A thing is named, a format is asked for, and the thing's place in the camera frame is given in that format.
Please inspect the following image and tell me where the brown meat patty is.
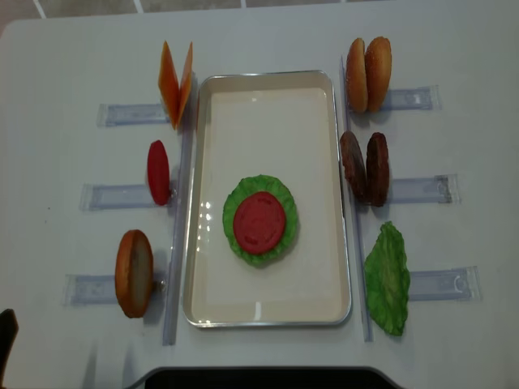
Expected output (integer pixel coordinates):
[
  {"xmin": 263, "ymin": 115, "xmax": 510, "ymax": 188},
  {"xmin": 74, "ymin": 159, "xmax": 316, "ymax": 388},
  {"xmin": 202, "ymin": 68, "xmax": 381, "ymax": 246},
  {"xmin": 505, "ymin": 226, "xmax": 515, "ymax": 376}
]
[
  {"xmin": 366, "ymin": 132, "xmax": 390, "ymax": 207},
  {"xmin": 340, "ymin": 130, "xmax": 367, "ymax": 203}
]

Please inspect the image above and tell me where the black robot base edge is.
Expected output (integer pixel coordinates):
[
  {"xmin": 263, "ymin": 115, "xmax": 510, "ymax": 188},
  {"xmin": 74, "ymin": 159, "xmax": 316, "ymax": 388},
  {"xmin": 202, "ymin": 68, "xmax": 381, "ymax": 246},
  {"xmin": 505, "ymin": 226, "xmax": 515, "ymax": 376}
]
[{"xmin": 142, "ymin": 367, "xmax": 399, "ymax": 388}]

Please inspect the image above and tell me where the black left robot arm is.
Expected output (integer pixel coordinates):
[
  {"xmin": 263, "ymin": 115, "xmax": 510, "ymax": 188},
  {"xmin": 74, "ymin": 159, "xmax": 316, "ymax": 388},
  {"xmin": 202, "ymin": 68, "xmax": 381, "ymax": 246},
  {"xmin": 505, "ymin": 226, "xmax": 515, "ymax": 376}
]
[{"xmin": 0, "ymin": 309, "xmax": 19, "ymax": 388}]

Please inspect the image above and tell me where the green lettuce leaf on tray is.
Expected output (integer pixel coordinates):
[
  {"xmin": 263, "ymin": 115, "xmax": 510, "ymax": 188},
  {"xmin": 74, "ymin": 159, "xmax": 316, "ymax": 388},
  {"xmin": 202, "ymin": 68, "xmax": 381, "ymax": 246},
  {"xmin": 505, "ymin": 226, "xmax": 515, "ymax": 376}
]
[{"xmin": 222, "ymin": 174, "xmax": 298, "ymax": 267}]

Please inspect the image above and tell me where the red tomato slice on tray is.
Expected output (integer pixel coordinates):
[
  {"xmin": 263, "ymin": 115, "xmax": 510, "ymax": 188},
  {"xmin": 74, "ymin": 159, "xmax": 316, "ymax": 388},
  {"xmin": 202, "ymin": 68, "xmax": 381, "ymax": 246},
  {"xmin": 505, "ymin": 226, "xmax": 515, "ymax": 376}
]
[{"xmin": 233, "ymin": 191, "xmax": 286, "ymax": 255}]

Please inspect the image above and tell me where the upright red tomato slice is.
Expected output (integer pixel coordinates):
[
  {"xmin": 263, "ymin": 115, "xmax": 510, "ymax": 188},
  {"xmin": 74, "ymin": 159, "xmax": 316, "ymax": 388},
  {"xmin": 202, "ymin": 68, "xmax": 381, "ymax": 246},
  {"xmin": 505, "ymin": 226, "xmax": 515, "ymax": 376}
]
[{"xmin": 147, "ymin": 140, "xmax": 171, "ymax": 206}]

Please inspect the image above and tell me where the right orange cheese slice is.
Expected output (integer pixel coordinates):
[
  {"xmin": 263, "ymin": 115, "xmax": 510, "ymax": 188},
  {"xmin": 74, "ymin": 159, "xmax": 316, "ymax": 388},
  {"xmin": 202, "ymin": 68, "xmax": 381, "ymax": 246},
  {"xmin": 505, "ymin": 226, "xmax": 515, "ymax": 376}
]
[{"xmin": 177, "ymin": 43, "xmax": 193, "ymax": 126}]

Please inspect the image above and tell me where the orange cheese slice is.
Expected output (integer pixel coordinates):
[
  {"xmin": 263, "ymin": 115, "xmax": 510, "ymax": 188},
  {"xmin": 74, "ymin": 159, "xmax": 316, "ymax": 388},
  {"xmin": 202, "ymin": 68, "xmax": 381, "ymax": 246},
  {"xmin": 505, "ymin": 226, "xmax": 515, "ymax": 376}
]
[
  {"xmin": 177, "ymin": 43, "xmax": 193, "ymax": 126},
  {"xmin": 157, "ymin": 41, "xmax": 180, "ymax": 130}
]

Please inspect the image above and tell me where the left orange cheese slice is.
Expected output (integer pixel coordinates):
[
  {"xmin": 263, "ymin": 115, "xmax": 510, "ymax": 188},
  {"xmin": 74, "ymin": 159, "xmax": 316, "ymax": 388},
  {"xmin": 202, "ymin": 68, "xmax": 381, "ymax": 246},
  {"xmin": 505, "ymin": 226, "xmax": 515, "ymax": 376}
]
[{"xmin": 157, "ymin": 41, "xmax": 180, "ymax": 130}]

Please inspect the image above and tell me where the upright green lettuce leaf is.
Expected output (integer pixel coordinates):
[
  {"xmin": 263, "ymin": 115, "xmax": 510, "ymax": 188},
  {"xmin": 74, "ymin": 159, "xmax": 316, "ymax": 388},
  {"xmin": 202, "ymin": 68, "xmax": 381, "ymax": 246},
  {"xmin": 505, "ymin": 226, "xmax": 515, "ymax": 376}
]
[{"xmin": 364, "ymin": 221, "xmax": 410, "ymax": 336}]

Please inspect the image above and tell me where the clear holder under tomato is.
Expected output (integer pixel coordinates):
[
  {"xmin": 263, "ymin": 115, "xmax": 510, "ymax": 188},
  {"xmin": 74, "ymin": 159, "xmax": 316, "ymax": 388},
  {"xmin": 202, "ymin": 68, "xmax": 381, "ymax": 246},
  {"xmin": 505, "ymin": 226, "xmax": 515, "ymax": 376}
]
[{"xmin": 79, "ymin": 184, "xmax": 158, "ymax": 212}]

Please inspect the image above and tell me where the clear holder under cheese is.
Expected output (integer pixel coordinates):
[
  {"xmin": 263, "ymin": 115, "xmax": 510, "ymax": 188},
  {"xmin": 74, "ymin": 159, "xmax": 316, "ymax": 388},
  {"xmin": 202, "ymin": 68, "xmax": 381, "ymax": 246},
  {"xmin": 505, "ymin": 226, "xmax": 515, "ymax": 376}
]
[{"xmin": 97, "ymin": 104, "xmax": 169, "ymax": 127}]

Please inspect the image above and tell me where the clear holder under patties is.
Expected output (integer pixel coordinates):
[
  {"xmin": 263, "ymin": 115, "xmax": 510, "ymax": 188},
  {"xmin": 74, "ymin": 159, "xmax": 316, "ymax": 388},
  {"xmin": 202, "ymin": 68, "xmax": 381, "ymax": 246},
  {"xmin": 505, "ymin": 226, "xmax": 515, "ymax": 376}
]
[{"xmin": 387, "ymin": 174, "xmax": 461, "ymax": 204}]

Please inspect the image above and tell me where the clear holder under lettuce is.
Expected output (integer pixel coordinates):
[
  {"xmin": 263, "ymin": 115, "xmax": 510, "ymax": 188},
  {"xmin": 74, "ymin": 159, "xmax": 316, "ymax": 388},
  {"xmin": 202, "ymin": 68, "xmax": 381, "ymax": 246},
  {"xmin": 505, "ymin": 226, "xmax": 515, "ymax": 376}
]
[{"xmin": 409, "ymin": 266, "xmax": 482, "ymax": 301}]

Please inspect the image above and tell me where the white rectangular metal tray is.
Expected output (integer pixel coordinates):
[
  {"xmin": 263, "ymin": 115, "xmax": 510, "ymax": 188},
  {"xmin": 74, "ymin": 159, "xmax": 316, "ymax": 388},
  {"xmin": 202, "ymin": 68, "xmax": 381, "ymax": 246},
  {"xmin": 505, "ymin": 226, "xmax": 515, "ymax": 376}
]
[{"xmin": 182, "ymin": 71, "xmax": 352, "ymax": 328}]

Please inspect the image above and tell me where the bun half with white face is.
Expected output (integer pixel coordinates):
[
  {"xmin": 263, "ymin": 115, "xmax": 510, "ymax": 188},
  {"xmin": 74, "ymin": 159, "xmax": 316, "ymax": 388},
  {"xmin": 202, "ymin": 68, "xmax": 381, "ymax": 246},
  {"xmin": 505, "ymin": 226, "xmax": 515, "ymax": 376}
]
[{"xmin": 114, "ymin": 229, "xmax": 153, "ymax": 318}]

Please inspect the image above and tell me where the left golden bun half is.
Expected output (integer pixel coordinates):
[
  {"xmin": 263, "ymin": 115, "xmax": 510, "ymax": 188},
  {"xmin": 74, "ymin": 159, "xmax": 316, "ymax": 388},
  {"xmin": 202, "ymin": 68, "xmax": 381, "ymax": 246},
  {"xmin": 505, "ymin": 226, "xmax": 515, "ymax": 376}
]
[{"xmin": 345, "ymin": 37, "xmax": 368, "ymax": 113}]

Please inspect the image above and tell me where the right sesame bun half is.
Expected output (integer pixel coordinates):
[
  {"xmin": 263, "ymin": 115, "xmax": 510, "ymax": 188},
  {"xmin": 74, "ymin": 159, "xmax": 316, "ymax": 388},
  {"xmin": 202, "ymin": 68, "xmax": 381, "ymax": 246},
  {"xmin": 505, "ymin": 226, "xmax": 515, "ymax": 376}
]
[{"xmin": 365, "ymin": 36, "xmax": 392, "ymax": 112}]

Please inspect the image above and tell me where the clear holder under bun pair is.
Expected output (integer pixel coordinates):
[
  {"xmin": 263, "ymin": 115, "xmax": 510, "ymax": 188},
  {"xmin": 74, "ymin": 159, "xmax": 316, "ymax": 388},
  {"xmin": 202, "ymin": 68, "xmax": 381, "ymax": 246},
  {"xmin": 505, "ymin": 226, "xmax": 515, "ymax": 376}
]
[{"xmin": 380, "ymin": 85, "xmax": 442, "ymax": 111}]

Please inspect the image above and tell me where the long clear left rail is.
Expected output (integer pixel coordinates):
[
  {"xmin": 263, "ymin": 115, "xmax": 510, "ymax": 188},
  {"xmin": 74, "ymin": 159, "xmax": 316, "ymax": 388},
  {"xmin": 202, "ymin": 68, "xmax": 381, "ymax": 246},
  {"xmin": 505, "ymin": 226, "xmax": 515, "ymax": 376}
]
[{"xmin": 162, "ymin": 72, "xmax": 198, "ymax": 346}]

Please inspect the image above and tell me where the long clear rail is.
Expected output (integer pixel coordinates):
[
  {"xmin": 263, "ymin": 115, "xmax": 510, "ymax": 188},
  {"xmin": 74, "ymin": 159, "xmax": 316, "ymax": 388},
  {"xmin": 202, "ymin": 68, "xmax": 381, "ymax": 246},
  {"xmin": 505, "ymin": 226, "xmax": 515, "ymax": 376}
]
[
  {"xmin": 162, "ymin": 72, "xmax": 198, "ymax": 346},
  {"xmin": 340, "ymin": 54, "xmax": 373, "ymax": 343}
]

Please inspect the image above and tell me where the long clear right rail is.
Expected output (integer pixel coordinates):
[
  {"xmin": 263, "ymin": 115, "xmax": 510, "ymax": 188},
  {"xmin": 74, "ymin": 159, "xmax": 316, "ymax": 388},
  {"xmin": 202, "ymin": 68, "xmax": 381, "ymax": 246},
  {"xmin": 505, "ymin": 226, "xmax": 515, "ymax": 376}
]
[{"xmin": 340, "ymin": 54, "xmax": 373, "ymax": 343}]

